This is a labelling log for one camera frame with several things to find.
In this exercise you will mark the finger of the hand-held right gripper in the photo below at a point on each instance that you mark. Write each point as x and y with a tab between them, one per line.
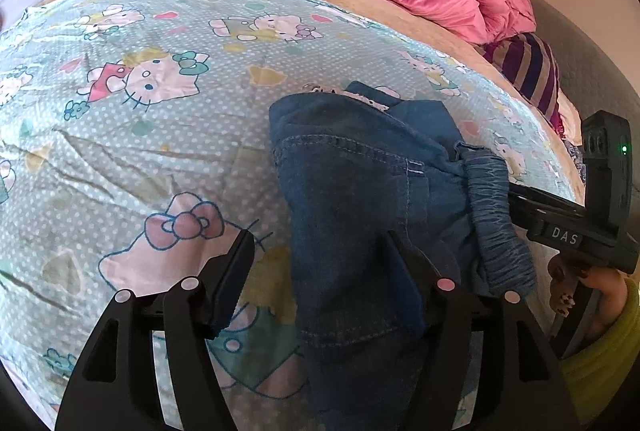
545	203

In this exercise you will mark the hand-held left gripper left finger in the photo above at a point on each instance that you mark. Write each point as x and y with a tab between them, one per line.
235	281

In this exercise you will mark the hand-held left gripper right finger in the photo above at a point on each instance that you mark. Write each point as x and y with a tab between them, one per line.
425	273

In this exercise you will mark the blue denim pants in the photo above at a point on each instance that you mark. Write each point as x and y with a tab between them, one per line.
350	191

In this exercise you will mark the person's right forearm yellow sleeve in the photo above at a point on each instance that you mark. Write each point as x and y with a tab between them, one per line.
605	371

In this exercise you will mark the person's right hand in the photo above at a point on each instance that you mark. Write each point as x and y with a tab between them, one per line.
562	291

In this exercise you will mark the floral cloth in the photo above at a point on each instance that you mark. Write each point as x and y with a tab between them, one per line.
575	161

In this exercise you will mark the cream pillow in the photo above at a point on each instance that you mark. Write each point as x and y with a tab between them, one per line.
570	111

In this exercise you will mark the grey upholstered headboard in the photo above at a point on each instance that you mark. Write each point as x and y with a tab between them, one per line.
590	61

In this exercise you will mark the purple striped pillow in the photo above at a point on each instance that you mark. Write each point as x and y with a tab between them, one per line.
530	66

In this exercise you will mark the light blue cat-print blanket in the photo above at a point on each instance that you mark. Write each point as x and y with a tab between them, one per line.
150	161

